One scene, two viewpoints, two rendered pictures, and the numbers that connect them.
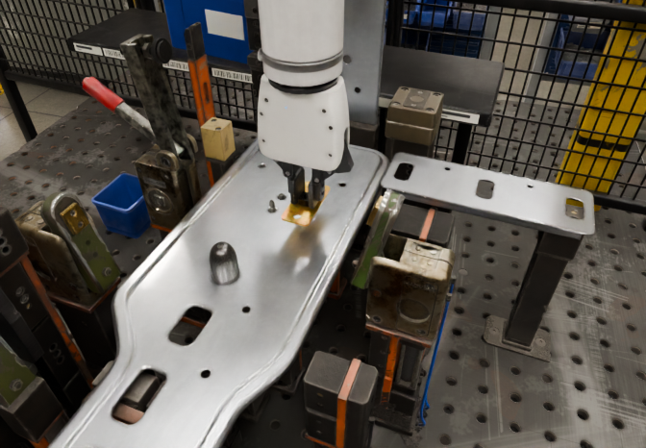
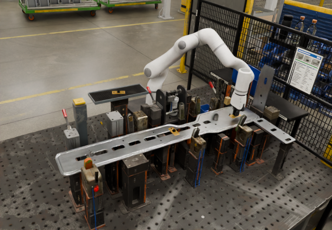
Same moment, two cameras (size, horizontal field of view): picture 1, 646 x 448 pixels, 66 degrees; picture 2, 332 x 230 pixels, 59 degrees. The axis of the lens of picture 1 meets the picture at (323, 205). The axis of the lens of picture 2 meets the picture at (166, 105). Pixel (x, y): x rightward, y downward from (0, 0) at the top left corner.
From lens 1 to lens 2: 146 cm
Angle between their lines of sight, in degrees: 31
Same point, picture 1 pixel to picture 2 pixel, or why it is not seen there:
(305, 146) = (236, 103)
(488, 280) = not seen: hidden behind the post
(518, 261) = (292, 165)
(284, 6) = (238, 82)
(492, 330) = (270, 170)
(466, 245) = not seen: hidden behind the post
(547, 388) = (273, 183)
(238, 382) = (209, 130)
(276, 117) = (233, 97)
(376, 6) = (268, 87)
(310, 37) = (240, 87)
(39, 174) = not seen: hidden behind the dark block
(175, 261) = (209, 114)
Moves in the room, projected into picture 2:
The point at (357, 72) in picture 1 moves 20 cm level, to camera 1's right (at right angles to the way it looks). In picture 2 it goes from (262, 98) to (289, 108)
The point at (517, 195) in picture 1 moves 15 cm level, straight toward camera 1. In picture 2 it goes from (278, 133) to (261, 137)
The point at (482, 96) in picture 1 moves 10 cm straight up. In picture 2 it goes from (292, 115) to (296, 103)
